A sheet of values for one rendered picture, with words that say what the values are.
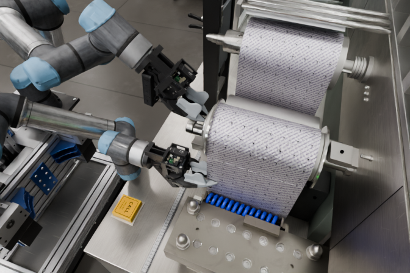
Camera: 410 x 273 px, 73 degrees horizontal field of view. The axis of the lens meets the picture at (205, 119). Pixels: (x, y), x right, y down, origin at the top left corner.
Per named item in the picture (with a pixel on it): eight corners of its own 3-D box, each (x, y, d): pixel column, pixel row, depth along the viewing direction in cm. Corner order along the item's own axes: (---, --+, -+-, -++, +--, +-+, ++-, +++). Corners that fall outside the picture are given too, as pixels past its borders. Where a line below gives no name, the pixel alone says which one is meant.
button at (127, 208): (124, 197, 94) (122, 193, 92) (143, 203, 92) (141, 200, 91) (113, 215, 90) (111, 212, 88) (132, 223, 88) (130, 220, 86)
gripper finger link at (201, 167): (219, 172, 72) (186, 162, 75) (218, 183, 77) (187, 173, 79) (222, 163, 74) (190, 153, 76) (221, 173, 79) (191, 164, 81)
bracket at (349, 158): (329, 144, 62) (332, 139, 61) (356, 152, 61) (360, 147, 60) (327, 162, 59) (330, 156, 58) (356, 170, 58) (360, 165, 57)
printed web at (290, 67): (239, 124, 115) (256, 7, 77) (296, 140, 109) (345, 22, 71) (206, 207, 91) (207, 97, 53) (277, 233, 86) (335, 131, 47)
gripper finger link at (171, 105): (185, 119, 66) (158, 94, 64) (182, 121, 68) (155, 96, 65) (193, 106, 69) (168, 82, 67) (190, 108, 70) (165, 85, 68)
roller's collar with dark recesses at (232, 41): (229, 44, 84) (230, 24, 79) (248, 48, 82) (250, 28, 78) (222, 55, 80) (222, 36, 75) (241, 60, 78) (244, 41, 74)
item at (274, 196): (207, 189, 83) (207, 155, 69) (285, 217, 77) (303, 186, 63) (206, 191, 82) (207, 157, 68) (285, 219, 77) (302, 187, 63)
